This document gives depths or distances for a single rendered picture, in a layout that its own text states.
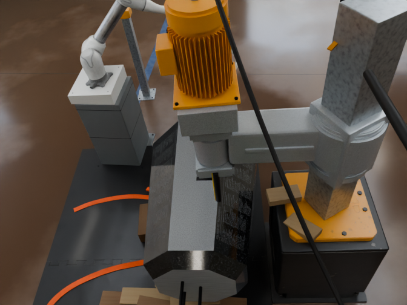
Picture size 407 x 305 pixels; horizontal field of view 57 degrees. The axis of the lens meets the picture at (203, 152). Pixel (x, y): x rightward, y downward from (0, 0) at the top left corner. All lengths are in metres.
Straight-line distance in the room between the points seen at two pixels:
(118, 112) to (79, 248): 1.18
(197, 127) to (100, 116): 1.83
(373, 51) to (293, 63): 3.30
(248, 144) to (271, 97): 2.50
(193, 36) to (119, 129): 2.07
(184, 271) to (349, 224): 0.99
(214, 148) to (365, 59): 0.77
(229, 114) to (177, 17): 0.44
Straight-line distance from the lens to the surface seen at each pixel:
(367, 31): 1.49
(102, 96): 3.16
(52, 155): 4.18
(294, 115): 1.84
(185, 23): 1.37
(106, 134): 3.48
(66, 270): 3.31
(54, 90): 5.06
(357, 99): 1.63
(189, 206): 2.30
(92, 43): 3.30
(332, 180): 1.96
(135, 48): 4.09
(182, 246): 2.16
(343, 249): 2.31
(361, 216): 2.40
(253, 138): 1.75
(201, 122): 1.56
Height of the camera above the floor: 2.75
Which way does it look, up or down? 48 degrees down
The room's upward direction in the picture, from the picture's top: 9 degrees counter-clockwise
